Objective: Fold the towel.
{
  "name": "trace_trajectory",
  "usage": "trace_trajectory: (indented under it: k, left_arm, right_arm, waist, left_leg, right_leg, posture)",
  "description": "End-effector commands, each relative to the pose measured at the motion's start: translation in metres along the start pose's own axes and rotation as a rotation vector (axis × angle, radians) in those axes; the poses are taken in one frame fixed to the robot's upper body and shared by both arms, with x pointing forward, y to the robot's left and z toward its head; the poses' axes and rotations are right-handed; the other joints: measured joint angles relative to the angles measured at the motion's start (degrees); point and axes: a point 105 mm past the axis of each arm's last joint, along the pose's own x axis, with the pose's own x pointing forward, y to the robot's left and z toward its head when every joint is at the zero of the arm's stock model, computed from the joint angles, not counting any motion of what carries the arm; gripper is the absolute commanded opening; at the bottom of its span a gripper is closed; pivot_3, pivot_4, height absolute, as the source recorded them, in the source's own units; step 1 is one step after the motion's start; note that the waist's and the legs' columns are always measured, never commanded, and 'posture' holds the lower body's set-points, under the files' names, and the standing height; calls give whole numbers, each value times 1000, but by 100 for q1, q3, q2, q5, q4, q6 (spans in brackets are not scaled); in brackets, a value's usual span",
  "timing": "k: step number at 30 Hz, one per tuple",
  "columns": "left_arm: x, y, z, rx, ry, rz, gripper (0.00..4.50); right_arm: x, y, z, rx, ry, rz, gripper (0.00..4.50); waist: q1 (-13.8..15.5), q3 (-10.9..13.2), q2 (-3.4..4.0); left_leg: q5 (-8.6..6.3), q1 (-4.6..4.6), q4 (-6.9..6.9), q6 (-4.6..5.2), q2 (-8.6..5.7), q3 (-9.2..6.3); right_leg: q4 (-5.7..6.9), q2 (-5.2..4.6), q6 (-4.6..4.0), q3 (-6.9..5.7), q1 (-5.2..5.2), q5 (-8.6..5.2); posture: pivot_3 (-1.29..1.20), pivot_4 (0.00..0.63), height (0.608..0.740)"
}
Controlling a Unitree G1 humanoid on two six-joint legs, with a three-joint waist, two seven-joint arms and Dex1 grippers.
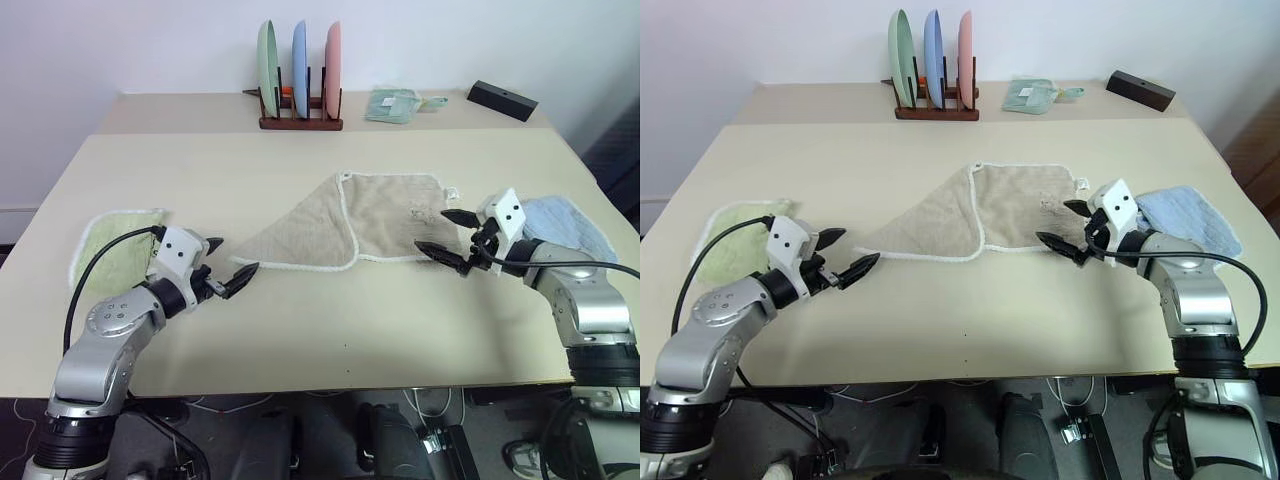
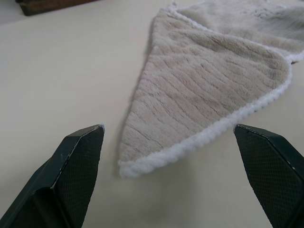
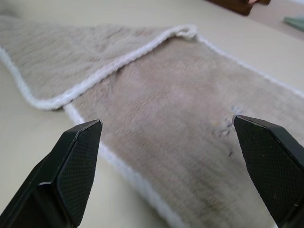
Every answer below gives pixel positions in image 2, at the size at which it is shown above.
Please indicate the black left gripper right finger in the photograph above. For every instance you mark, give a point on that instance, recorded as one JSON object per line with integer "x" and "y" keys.
{"x": 270, "y": 173}

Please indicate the beige towel with white trim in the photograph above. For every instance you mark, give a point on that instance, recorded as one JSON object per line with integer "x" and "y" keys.
{"x": 204, "y": 83}

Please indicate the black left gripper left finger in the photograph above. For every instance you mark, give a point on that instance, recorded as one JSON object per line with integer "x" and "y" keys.
{"x": 64, "y": 175}

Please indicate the dark brown wooden box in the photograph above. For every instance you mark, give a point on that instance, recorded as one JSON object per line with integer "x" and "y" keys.
{"x": 40, "y": 6}

